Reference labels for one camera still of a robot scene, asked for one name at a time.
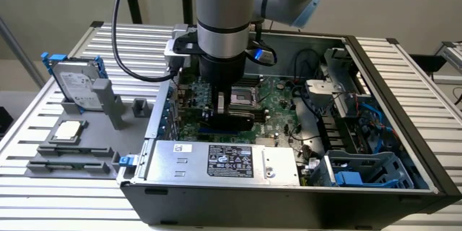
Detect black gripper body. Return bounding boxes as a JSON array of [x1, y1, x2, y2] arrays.
[[199, 54, 247, 94]]

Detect black RAM slots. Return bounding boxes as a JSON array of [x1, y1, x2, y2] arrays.
[[252, 106, 269, 123]]

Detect plug with blue light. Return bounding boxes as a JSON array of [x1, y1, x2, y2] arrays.
[[244, 48, 277, 67]]

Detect green motherboard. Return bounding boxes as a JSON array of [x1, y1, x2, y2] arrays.
[[172, 75, 326, 162]]

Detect silver chipset heatsink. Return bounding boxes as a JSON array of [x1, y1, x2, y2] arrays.
[[256, 136, 277, 148]]

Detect silver power supply unit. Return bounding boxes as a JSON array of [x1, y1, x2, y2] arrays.
[[143, 140, 303, 187]]

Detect blue case latch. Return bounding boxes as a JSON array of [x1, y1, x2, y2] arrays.
[[119, 154, 140, 167]]

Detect grey metal drive bay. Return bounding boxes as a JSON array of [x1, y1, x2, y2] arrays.
[[305, 48, 374, 120]]

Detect grey parts rack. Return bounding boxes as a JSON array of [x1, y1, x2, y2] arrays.
[[25, 79, 156, 180]]

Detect silver hard disk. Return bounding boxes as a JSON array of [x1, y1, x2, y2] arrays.
[[52, 62, 105, 112]]

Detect black open PC case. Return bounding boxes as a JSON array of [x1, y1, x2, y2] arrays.
[[117, 29, 462, 227]]

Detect silver CPU chip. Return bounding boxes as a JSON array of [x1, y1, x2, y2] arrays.
[[52, 121, 87, 140]]

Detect blue hard disk caddy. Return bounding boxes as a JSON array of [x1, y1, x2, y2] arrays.
[[40, 52, 109, 113]]

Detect blue drive cage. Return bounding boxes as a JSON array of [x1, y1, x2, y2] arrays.
[[309, 149, 415, 189]]

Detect black box on stand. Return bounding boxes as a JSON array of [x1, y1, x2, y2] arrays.
[[408, 54, 446, 74]]

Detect grey tripod leg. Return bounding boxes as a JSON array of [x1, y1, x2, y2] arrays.
[[0, 16, 46, 89]]

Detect metal slat side table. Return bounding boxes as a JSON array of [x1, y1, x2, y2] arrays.
[[431, 41, 462, 85]]

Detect CPU socket with metal frame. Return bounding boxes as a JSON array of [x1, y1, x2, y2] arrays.
[[229, 85, 261, 108]]

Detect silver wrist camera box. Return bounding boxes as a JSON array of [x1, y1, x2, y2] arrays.
[[164, 23, 200, 74]]

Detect thick black camera cable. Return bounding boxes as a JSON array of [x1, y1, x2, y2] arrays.
[[112, 0, 181, 82]]

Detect blue data wire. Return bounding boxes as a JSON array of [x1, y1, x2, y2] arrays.
[[355, 103, 396, 159]]

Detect blue disk bay bracket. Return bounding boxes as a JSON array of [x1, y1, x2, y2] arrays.
[[334, 170, 364, 187]]

